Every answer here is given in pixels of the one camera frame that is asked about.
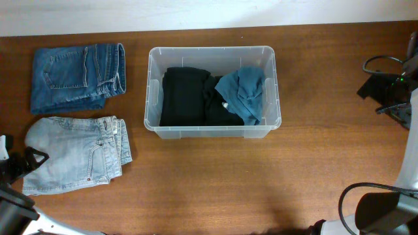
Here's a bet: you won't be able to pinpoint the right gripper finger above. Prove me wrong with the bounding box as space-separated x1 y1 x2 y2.
376 102 411 130
357 75 392 105

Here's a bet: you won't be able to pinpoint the light blue jeans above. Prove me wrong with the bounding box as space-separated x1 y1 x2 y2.
22 116 133 196

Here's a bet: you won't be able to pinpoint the blue shirt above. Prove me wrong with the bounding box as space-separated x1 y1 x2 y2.
215 67 265 125

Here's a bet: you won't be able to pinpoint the clear plastic storage bin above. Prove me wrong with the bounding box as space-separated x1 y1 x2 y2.
144 46 282 139

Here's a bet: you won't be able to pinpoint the dark green garment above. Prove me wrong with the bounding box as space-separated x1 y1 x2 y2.
202 76 244 126

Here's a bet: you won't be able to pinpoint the black garment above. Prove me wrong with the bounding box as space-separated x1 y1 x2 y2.
159 67 210 127

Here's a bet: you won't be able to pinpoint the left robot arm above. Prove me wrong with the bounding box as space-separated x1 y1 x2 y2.
1 147 95 235

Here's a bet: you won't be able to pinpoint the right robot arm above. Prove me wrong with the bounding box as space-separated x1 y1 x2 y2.
306 33 417 234

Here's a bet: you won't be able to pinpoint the dark blue folded jeans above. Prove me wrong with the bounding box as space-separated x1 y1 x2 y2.
30 43 127 114

